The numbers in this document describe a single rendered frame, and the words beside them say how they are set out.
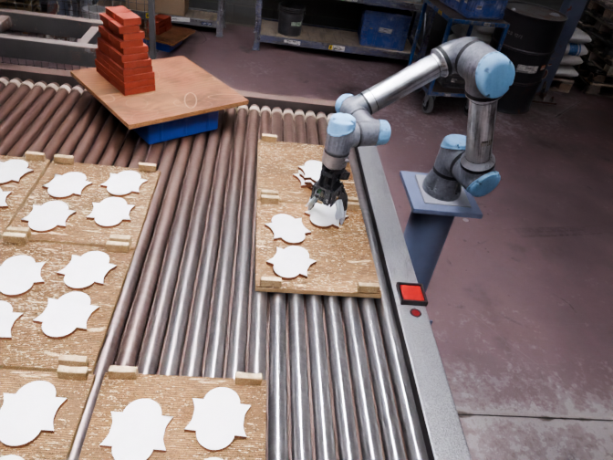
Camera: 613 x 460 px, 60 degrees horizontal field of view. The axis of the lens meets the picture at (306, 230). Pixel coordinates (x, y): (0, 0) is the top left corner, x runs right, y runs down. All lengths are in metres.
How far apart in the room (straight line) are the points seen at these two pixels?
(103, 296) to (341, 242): 0.70
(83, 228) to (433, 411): 1.06
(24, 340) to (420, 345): 0.94
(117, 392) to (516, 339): 2.20
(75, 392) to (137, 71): 1.27
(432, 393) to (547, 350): 1.73
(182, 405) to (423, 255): 1.31
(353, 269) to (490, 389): 1.31
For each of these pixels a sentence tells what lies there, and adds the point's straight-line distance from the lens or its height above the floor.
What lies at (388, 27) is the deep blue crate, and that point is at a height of 0.36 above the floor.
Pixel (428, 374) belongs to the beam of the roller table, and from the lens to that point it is 1.38.
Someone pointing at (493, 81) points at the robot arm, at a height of 1.42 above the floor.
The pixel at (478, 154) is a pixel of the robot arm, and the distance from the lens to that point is 1.87.
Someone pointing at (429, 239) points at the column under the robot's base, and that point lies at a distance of 2.18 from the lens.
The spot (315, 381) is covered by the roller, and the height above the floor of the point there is 0.91.
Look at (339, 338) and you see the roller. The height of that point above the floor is 0.92.
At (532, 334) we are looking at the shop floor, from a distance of 3.06.
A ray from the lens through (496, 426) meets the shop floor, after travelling 2.58.
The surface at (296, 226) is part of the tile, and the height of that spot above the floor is 0.95.
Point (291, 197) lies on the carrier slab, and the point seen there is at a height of 0.94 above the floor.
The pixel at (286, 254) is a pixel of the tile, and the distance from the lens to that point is 1.54.
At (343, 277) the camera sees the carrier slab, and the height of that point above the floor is 0.94.
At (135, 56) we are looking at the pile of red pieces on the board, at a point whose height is 1.18.
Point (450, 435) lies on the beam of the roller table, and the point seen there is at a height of 0.91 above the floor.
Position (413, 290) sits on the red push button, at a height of 0.93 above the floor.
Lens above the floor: 1.93
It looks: 37 degrees down
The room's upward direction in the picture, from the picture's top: 10 degrees clockwise
